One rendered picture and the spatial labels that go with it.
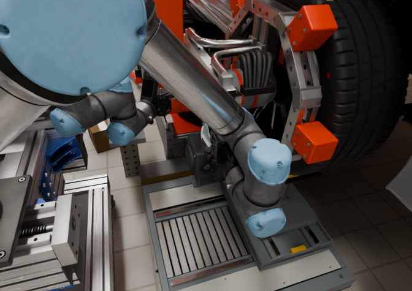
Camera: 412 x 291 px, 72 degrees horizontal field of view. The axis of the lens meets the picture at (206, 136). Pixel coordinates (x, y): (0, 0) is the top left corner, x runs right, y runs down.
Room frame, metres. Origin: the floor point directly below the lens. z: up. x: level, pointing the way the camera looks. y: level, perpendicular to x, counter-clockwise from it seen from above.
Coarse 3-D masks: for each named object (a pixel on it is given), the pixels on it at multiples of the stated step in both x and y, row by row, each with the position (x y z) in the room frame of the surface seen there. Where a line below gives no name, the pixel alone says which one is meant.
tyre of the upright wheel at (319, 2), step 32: (288, 0) 0.92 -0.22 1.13; (320, 0) 0.80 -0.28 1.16; (352, 0) 0.83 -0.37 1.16; (384, 0) 0.86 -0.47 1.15; (352, 32) 0.73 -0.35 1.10; (384, 32) 0.76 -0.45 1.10; (320, 64) 0.72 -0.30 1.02; (352, 64) 0.67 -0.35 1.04; (384, 64) 0.71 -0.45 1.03; (352, 96) 0.63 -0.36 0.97; (384, 96) 0.67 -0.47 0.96; (352, 128) 0.62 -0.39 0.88; (384, 128) 0.67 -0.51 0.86; (352, 160) 0.67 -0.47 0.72
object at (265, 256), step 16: (224, 192) 1.02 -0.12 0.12; (240, 224) 0.82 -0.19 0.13; (320, 224) 0.82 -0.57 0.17; (256, 240) 0.73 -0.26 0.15; (272, 240) 0.71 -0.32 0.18; (288, 240) 0.74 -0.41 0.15; (304, 240) 0.74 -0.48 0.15; (320, 240) 0.73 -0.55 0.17; (256, 256) 0.65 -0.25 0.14; (272, 256) 0.64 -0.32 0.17; (288, 256) 0.65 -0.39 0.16; (304, 256) 0.69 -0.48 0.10
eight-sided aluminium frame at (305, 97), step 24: (264, 0) 0.97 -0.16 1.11; (240, 24) 1.03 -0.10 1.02; (288, 24) 0.76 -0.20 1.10; (288, 48) 0.73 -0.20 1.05; (288, 72) 0.71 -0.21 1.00; (312, 72) 0.69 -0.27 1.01; (312, 96) 0.64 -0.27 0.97; (288, 120) 0.66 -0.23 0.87; (312, 120) 0.64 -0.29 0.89; (288, 144) 0.63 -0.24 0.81
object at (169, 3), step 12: (156, 0) 1.16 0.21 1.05; (168, 0) 1.17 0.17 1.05; (180, 0) 1.19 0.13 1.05; (156, 12) 1.16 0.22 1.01; (168, 12) 1.17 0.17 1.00; (180, 12) 1.19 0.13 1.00; (168, 24) 1.17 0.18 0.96; (180, 24) 1.19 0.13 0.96; (180, 36) 1.19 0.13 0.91; (180, 108) 1.18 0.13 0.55
